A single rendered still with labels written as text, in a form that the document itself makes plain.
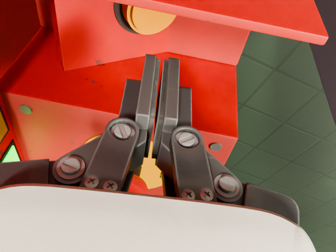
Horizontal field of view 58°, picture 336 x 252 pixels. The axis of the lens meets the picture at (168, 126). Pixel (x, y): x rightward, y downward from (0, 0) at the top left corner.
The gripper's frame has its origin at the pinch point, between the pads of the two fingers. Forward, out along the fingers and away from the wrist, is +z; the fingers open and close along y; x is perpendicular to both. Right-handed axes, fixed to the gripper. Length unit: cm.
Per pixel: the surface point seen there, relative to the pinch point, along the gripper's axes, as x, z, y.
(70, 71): -4.5, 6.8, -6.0
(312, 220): -153, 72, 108
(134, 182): -8.2, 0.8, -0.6
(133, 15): -0.2, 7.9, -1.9
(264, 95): -65, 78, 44
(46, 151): -10.4, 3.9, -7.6
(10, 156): -9.4, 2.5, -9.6
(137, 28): -1.3, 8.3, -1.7
